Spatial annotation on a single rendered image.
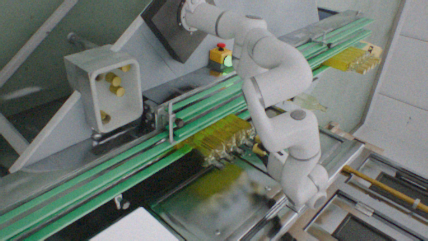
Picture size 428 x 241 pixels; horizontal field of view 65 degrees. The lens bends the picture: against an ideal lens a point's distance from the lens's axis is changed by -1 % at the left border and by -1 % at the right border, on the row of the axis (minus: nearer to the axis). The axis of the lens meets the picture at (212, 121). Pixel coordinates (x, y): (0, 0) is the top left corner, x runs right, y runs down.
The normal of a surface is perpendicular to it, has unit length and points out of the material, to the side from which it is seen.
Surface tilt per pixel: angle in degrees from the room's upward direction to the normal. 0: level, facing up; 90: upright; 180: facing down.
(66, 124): 0
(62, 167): 90
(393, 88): 90
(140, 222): 90
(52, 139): 0
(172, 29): 1
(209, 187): 90
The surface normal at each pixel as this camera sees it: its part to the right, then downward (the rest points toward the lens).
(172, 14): 0.72, 0.42
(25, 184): 0.04, -0.83
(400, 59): -0.69, 0.38
